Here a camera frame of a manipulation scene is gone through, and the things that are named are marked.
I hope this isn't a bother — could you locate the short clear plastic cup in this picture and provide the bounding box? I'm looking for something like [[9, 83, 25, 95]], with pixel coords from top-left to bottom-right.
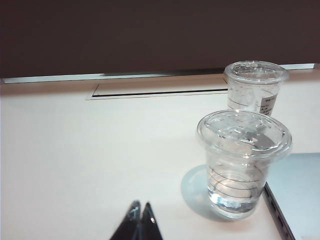
[[196, 109, 293, 221]]

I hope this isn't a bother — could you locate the desk cable tray lid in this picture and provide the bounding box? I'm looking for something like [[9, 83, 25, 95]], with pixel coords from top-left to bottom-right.
[[86, 81, 230, 101]]

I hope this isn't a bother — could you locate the clear plastic cup with label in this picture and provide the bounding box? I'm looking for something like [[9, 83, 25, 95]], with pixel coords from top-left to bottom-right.
[[223, 60, 290, 118]]

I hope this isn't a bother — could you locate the silver Dell laptop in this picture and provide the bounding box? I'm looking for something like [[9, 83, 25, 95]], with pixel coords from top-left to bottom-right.
[[263, 152, 320, 240]]

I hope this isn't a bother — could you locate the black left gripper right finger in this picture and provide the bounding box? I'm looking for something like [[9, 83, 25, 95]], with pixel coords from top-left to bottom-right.
[[141, 201, 164, 240]]

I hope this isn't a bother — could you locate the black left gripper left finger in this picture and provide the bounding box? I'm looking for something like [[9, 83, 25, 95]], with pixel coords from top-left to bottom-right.
[[108, 199, 142, 240]]

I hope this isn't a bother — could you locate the wide brown desk partition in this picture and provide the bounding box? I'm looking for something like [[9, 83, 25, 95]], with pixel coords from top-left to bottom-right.
[[0, 0, 320, 85]]

